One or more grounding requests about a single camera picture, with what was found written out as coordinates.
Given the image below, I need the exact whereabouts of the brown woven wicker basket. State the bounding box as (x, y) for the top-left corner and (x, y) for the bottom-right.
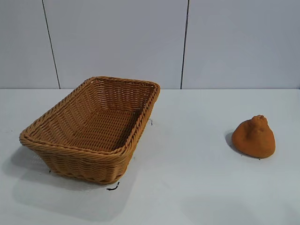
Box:
(19, 75), (161, 185)

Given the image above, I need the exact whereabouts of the orange-brown bread lump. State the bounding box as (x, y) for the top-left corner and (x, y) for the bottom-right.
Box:
(231, 114), (277, 159)

